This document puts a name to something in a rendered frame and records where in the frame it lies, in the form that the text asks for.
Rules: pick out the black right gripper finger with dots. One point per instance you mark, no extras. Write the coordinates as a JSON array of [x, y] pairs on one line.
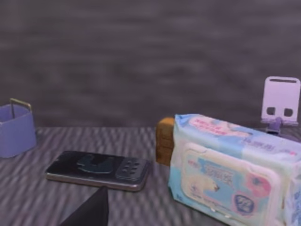
[[94, 209]]

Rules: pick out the purple phone stand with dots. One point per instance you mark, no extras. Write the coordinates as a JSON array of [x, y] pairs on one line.
[[279, 103]]

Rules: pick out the wet wipes pack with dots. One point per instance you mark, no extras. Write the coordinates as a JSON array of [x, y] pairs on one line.
[[232, 169]]

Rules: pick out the brown wooden block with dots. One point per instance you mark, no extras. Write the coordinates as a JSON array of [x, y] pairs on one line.
[[163, 140]]

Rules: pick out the black digital scale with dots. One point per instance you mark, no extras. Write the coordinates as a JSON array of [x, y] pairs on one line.
[[98, 170]]

